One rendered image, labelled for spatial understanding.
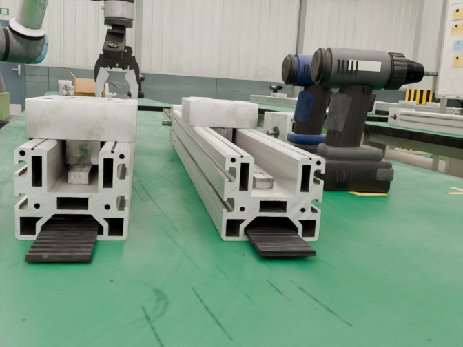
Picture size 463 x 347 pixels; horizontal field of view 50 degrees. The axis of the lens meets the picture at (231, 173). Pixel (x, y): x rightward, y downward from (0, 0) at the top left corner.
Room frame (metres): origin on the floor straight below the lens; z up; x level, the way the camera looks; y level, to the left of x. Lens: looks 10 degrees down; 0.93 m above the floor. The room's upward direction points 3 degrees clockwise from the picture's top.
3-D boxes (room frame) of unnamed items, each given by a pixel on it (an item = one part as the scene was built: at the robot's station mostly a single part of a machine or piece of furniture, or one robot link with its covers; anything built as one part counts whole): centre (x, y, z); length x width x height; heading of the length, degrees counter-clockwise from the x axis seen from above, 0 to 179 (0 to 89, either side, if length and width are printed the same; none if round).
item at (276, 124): (1.22, -0.13, 0.83); 0.11 x 0.10 x 0.10; 120
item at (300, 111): (0.98, -0.19, 0.89); 0.20 x 0.08 x 0.22; 102
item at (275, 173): (0.87, 0.03, 0.82); 0.80 x 0.10 x 0.09; 11
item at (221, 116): (0.87, 0.03, 0.87); 0.16 x 0.11 x 0.07; 11
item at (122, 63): (1.30, 0.31, 1.02); 0.09 x 0.08 x 0.12; 11
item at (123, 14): (1.29, 0.31, 1.10); 0.08 x 0.08 x 0.05
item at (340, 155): (0.79, -0.22, 0.89); 0.20 x 0.08 x 0.22; 96
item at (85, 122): (0.59, 0.17, 0.87); 0.16 x 0.11 x 0.07; 11
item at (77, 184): (0.83, 0.22, 0.82); 0.80 x 0.10 x 0.09; 11
